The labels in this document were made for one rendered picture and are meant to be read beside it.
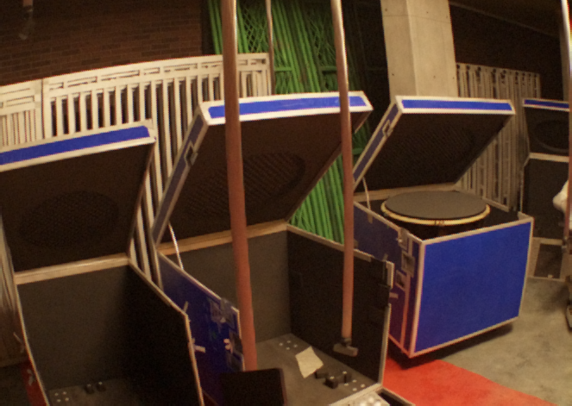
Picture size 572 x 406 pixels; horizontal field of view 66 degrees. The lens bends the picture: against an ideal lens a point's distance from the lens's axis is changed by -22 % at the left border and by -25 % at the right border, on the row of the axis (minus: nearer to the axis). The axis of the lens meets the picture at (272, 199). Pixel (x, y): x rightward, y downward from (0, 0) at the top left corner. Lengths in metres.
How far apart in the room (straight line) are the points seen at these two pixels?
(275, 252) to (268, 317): 0.45
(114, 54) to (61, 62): 0.58
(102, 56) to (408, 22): 2.82
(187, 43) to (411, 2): 2.33
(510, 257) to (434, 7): 2.36
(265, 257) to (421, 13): 2.46
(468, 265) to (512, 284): 0.54
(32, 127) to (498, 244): 3.29
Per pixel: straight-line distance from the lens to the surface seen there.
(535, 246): 5.71
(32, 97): 3.77
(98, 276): 3.04
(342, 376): 3.11
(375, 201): 4.19
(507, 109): 3.73
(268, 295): 3.56
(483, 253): 3.43
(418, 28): 4.51
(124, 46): 5.16
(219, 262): 3.32
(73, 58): 5.00
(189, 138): 2.41
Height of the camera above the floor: 1.92
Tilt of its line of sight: 13 degrees down
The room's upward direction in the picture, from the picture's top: 3 degrees counter-clockwise
